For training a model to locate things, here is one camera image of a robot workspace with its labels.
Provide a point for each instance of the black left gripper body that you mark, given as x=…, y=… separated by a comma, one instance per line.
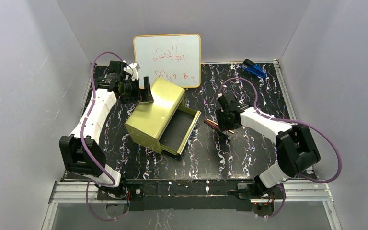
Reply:
x=141, y=95

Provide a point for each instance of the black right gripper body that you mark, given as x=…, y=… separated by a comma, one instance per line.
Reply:
x=221, y=127

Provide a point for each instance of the green metal drawer chest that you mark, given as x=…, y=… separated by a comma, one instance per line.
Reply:
x=164, y=124

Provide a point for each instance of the red lip pencil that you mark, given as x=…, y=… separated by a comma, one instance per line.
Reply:
x=211, y=124

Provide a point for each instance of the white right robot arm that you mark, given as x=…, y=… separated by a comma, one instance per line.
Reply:
x=295, y=147

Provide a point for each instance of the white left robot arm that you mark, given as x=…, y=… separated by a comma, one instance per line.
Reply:
x=80, y=149

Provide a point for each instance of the black eyeliner pencil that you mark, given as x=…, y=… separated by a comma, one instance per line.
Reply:
x=223, y=133

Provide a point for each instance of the thin wooden stick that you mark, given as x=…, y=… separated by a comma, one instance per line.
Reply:
x=231, y=131

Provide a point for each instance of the blue stapler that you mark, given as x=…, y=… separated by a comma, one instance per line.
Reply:
x=253, y=68

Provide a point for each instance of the orange framed whiteboard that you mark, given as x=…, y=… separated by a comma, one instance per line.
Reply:
x=175, y=58

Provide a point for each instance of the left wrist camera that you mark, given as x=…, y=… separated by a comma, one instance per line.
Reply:
x=132, y=70

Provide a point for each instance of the aluminium right side rail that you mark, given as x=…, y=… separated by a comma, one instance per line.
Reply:
x=284, y=91

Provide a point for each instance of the aluminium rail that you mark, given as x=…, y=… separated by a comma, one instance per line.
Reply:
x=284, y=91
x=138, y=190

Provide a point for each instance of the aluminium front rail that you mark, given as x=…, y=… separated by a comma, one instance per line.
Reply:
x=138, y=190

